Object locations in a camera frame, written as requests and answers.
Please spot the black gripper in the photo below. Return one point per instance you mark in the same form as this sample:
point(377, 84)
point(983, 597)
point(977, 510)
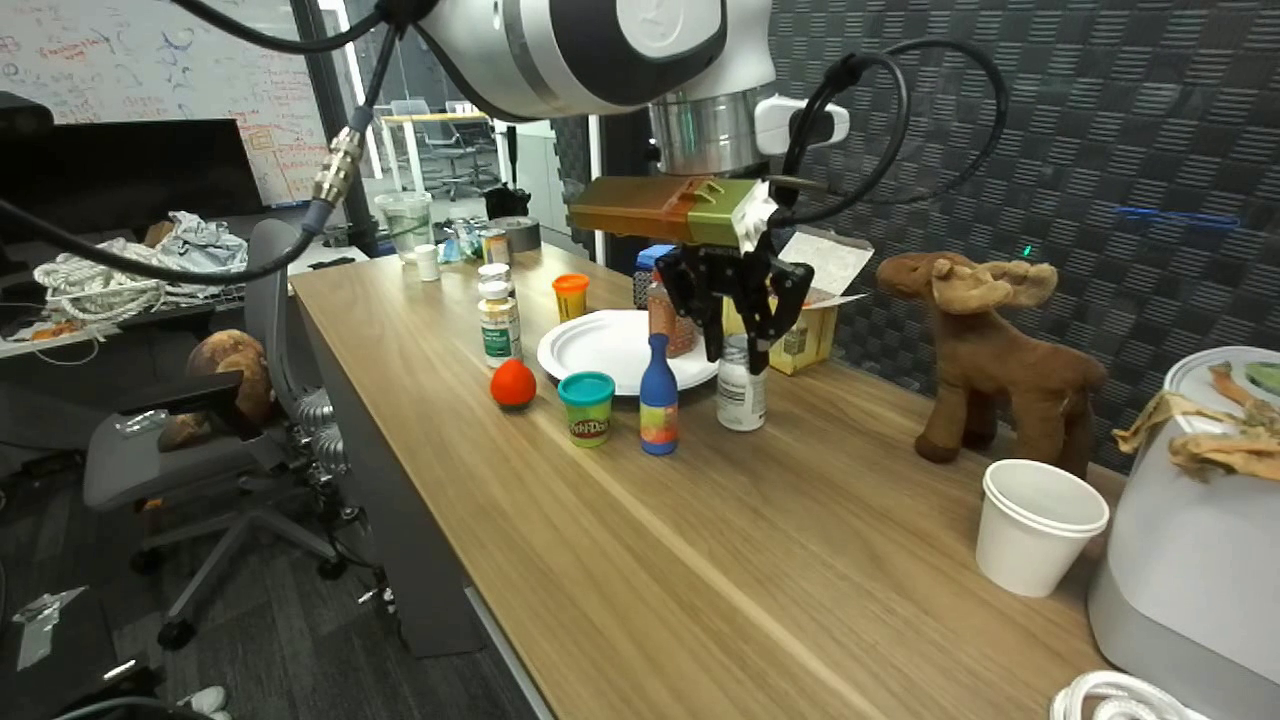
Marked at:
point(727, 266)

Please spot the spice bottle with orange lid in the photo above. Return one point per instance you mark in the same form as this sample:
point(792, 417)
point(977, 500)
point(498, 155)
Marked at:
point(663, 324)

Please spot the small white-capped pill bottle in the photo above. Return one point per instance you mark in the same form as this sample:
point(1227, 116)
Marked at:
point(741, 400)

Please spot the teal-lid play-doh tub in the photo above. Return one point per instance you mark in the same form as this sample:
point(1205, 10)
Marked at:
point(587, 407)

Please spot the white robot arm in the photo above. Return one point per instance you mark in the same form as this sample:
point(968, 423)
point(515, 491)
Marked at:
point(587, 52)

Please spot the white paper plate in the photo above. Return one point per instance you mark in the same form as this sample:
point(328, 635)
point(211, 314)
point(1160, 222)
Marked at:
point(603, 350)

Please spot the open yellow cardboard box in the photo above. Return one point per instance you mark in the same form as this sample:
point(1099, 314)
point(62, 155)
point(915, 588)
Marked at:
point(812, 340)

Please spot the blue sponge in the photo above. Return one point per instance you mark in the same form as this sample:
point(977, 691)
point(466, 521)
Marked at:
point(653, 253)

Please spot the blue toy bowling pin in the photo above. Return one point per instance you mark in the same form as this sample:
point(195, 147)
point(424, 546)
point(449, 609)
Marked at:
point(658, 400)

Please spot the red ball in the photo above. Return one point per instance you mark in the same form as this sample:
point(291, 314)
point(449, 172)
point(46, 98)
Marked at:
point(515, 385)

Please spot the white pill bottle green label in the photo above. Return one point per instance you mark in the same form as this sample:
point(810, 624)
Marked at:
point(498, 328)

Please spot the large white pill bottle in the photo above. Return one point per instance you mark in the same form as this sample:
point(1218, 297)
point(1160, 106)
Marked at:
point(493, 278)

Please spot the brown moose plush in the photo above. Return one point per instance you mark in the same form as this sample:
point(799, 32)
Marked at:
point(1003, 364)

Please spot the white jar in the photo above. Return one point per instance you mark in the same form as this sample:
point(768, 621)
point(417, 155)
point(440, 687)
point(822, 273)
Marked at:
point(423, 263)

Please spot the white paper cup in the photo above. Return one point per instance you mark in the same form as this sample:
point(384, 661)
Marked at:
point(1035, 524)

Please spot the brown plush toy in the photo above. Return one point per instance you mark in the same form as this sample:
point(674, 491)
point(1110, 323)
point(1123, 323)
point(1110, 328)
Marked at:
point(242, 364)

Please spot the white grey appliance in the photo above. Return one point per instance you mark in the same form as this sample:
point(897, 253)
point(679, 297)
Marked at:
point(1186, 587)

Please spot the grey office chair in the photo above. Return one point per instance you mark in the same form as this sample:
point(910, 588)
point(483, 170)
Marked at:
point(175, 462)

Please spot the black monitor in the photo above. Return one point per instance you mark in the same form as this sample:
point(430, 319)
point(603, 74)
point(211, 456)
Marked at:
point(120, 183)

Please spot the paper scrap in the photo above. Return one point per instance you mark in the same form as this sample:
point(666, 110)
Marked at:
point(46, 624)

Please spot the black camera on stand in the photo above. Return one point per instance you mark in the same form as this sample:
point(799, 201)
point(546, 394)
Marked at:
point(504, 201)

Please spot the black vertical post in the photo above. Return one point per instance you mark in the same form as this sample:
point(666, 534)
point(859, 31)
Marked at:
point(326, 106)

